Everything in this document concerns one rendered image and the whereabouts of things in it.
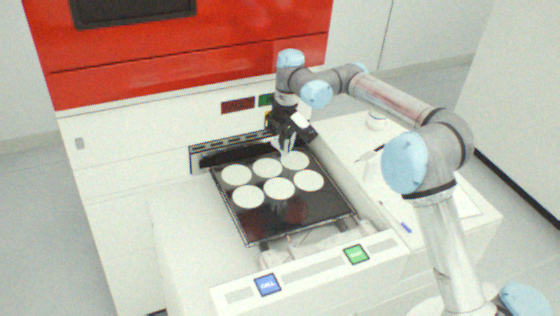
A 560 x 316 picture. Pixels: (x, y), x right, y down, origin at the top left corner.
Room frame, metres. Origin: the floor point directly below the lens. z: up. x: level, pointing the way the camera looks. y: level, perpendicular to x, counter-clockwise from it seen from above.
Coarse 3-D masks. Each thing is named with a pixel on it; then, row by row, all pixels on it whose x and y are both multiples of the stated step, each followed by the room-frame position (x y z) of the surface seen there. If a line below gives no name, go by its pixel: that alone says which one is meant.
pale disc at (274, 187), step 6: (270, 180) 1.11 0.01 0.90; (276, 180) 1.11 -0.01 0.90; (282, 180) 1.12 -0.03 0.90; (288, 180) 1.12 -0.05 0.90; (264, 186) 1.08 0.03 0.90; (270, 186) 1.08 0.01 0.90; (276, 186) 1.08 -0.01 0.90; (282, 186) 1.09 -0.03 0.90; (288, 186) 1.09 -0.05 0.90; (270, 192) 1.05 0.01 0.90; (276, 192) 1.06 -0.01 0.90; (282, 192) 1.06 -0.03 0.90; (288, 192) 1.06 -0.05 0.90; (276, 198) 1.03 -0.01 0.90; (282, 198) 1.03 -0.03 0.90
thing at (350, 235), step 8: (344, 232) 0.93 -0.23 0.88; (352, 232) 0.93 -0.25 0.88; (360, 232) 0.93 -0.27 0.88; (320, 240) 0.89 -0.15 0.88; (328, 240) 0.89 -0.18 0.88; (336, 240) 0.89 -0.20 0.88; (344, 240) 0.90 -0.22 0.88; (352, 240) 0.90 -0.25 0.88; (304, 248) 0.85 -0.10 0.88; (312, 248) 0.86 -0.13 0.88; (320, 248) 0.86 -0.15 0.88; (280, 256) 0.82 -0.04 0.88; (264, 264) 0.79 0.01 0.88
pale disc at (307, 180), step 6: (300, 174) 1.15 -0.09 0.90; (306, 174) 1.15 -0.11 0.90; (312, 174) 1.16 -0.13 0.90; (318, 174) 1.16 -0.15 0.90; (294, 180) 1.12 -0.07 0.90; (300, 180) 1.12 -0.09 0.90; (306, 180) 1.13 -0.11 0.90; (312, 180) 1.13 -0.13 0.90; (318, 180) 1.13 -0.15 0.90; (300, 186) 1.09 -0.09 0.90; (306, 186) 1.10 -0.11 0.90; (312, 186) 1.10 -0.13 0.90; (318, 186) 1.10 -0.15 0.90
